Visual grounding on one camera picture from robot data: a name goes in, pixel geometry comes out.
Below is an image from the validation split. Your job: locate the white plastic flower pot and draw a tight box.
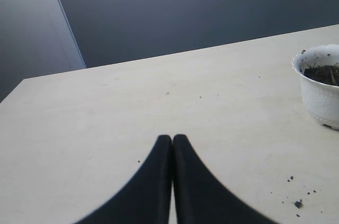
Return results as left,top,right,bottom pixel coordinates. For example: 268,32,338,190
292,44,338,130

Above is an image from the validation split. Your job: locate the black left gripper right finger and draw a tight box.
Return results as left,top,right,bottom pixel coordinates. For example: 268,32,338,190
172,134,275,223

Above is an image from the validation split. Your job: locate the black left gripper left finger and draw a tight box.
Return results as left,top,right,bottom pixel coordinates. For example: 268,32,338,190
78,135,172,223

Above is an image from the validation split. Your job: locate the dark soil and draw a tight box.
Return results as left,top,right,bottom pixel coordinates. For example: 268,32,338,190
304,65,339,86

